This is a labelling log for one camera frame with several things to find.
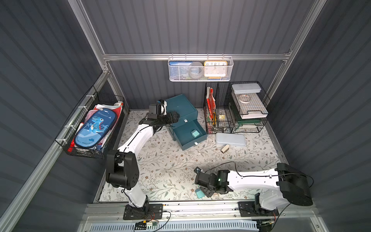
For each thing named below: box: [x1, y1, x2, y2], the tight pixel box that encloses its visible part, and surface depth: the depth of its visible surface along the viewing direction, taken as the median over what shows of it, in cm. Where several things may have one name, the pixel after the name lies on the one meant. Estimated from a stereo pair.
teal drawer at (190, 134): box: [172, 118, 208, 151], surface depth 93 cm
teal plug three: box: [195, 188, 206, 199], surface depth 79 cm
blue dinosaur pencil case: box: [73, 107, 117, 149], surface depth 66 cm
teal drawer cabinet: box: [165, 93, 199, 142], surface depth 94 cm
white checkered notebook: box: [231, 91, 269, 119], surface depth 98 cm
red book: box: [206, 87, 216, 120], surface depth 114 cm
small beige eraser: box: [220, 144, 230, 154], surface depth 96 cm
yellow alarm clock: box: [203, 60, 229, 77], surface depth 90 cm
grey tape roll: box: [188, 61, 205, 80], surface depth 90 cm
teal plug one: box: [191, 129, 200, 139], surface depth 96 cm
